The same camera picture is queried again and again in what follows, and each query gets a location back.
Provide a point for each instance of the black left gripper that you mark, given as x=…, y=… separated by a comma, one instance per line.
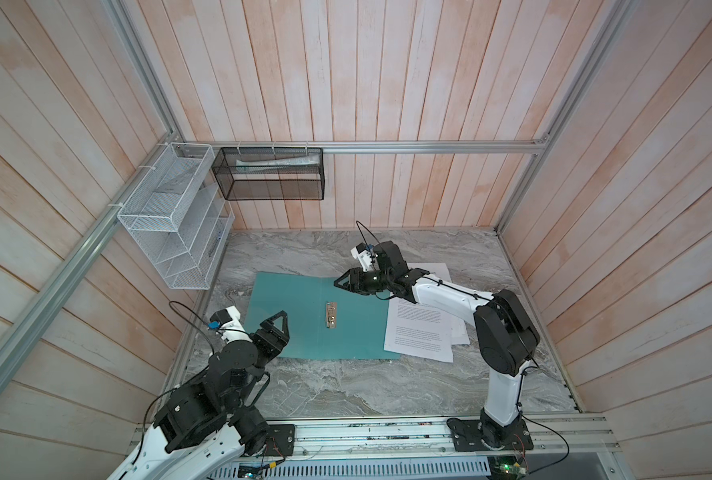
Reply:
x=261, y=336

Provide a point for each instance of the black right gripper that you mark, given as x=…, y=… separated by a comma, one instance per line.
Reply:
x=356, y=274

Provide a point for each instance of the green file folder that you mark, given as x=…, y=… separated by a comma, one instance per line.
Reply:
x=361, y=320

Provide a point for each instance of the printed paper sheet dense text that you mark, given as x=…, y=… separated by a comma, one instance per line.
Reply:
x=418, y=331

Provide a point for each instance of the printed paper sheet with title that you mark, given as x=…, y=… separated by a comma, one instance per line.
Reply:
x=458, y=331

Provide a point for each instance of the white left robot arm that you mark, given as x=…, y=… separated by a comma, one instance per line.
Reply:
x=212, y=418

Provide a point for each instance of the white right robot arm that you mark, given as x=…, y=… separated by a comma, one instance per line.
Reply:
x=507, y=337

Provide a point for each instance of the metal folder clip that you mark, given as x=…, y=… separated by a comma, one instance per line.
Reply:
x=331, y=315

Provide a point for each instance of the black mesh basket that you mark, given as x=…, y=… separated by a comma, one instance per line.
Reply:
x=270, y=173

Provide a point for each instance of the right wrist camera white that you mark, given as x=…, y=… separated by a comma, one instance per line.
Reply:
x=367, y=259

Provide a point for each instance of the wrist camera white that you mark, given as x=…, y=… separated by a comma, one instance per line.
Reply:
x=367, y=259
x=227, y=324

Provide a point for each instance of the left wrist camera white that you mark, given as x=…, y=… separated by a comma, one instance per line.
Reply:
x=227, y=324

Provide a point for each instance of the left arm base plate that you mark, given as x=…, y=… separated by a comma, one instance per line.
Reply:
x=277, y=440

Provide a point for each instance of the horizontal aluminium frame bar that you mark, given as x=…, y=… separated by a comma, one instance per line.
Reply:
x=398, y=147

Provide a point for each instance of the white wire mesh shelf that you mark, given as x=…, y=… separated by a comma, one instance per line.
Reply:
x=178, y=219

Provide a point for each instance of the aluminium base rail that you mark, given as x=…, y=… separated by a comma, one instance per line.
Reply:
x=408, y=437

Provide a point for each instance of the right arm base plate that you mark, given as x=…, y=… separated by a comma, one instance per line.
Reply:
x=487, y=435

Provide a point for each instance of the left aluminium frame bar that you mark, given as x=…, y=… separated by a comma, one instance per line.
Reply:
x=33, y=322

